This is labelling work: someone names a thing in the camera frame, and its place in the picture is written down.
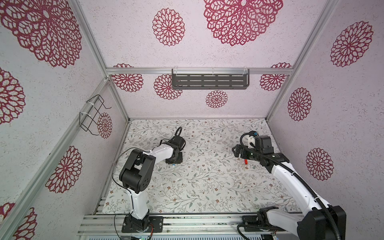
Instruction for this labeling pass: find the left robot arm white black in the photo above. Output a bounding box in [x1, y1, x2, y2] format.
[119, 127, 186, 236]

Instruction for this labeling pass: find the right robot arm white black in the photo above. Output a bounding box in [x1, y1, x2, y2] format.
[232, 131, 347, 240]

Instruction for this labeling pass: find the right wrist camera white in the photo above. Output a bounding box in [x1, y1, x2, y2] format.
[247, 133, 260, 148]

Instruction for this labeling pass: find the dark grey slotted wall shelf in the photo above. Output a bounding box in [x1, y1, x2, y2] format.
[171, 69, 250, 90]

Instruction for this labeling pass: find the black wire wall rack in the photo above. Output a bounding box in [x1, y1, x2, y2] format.
[78, 95, 113, 139]

